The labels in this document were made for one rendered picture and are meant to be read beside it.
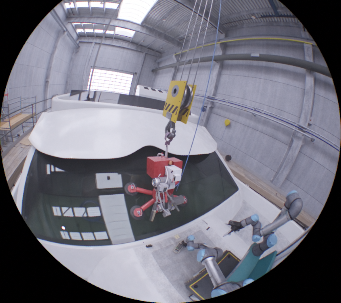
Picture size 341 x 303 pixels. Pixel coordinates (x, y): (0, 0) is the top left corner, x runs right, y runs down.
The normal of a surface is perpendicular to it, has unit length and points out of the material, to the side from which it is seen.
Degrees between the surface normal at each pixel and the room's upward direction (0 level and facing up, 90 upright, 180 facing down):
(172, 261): 0
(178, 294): 0
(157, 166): 70
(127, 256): 10
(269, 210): 90
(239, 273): 0
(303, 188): 90
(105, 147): 21
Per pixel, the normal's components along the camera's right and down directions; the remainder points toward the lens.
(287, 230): -0.92, -0.12
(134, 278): 0.06, -0.92
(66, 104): 0.48, 0.36
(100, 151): 0.37, -0.74
